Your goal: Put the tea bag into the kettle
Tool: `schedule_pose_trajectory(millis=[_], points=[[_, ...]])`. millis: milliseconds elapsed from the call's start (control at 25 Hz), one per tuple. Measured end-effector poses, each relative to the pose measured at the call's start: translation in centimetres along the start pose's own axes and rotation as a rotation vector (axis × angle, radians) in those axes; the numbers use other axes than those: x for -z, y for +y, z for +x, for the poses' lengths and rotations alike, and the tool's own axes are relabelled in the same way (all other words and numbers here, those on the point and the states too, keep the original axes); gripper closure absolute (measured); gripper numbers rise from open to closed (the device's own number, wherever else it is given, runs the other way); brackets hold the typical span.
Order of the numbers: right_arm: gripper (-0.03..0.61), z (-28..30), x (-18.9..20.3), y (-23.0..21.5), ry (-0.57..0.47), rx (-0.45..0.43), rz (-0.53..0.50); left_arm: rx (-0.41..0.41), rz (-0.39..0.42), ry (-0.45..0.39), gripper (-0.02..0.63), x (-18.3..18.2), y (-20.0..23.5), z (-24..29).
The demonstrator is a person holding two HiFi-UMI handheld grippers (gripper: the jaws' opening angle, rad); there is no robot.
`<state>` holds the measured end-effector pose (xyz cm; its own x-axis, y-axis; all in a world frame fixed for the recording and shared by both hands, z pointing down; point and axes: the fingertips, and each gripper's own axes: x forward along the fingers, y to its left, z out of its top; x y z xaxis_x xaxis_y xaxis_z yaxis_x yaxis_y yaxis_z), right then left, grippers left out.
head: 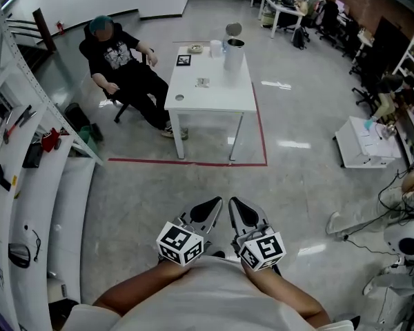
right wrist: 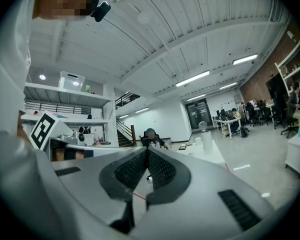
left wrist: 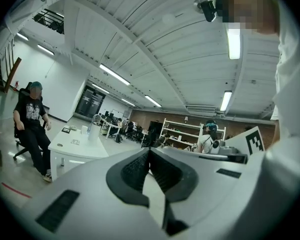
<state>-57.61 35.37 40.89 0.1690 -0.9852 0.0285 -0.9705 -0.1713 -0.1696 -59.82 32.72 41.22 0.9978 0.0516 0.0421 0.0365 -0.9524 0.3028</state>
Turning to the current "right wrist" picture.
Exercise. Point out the dark staircase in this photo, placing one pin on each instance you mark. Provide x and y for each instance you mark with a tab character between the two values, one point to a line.
123	136

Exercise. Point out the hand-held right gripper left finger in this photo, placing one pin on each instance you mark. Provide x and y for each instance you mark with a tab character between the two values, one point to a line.
90	184

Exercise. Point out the ceiling tube light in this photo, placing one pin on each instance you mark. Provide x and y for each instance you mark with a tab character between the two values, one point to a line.
228	85
245	59
196	97
192	78

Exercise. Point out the black backpack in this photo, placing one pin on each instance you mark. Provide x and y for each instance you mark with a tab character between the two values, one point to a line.
244	132

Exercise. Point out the black head camera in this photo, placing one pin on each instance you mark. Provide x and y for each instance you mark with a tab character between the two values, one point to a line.
101	11

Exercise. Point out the black office chair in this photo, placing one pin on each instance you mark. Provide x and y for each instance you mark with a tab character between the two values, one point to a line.
145	135
288	124

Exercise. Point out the round ceiling lamp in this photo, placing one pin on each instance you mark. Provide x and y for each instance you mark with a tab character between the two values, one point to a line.
42	77

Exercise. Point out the white desk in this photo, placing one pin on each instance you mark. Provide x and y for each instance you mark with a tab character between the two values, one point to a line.
222	121

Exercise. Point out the black double door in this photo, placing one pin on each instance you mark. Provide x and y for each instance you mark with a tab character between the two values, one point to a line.
198	114

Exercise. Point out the white cart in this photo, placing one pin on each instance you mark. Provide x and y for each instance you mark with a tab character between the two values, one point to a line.
297	156

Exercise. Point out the person's left forearm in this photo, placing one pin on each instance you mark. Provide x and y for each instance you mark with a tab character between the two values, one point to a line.
21	129

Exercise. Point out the green bottle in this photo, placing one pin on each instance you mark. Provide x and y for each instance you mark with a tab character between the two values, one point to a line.
87	89

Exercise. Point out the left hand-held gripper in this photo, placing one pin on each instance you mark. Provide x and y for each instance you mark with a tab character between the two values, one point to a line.
43	130

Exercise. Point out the person's head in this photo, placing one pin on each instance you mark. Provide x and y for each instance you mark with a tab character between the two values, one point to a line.
65	4

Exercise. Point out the white wall board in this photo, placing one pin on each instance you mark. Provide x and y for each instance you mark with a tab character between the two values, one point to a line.
228	105

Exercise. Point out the white shelf unit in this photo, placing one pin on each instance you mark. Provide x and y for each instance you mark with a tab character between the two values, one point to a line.
65	94

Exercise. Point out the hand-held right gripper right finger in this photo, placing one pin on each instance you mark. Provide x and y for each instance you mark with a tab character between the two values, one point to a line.
202	184

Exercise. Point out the black railing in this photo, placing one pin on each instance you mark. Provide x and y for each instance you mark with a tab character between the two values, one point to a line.
127	100

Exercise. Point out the white paper towel roll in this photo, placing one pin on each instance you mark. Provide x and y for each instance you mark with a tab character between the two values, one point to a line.
198	141

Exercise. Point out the person's white shirt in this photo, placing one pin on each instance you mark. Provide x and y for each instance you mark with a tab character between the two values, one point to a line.
7	71

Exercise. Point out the white electric kettle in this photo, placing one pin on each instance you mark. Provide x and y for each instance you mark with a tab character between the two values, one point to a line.
207	140

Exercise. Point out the black wall screen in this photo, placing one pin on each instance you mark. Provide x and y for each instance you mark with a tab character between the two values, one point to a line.
277	86

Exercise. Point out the clear plastic storage box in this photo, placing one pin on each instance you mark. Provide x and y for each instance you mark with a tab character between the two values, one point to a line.
71	81

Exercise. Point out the white wall shelving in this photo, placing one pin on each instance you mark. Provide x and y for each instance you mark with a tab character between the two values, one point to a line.
281	69

